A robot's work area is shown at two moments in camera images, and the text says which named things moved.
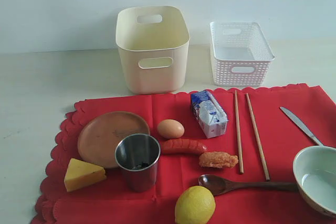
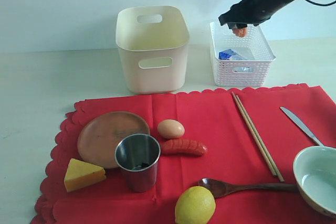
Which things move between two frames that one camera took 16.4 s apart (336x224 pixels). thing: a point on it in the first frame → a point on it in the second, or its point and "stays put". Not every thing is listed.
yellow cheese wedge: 80,174 stays put
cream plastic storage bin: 153,42 stays put
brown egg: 170,128 stays put
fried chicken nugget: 218,159 → 241,32
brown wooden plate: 100,134 stays put
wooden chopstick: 239,138 → 237,100
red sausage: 178,146 stays put
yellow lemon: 195,205 stays put
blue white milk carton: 210,115 → 230,55
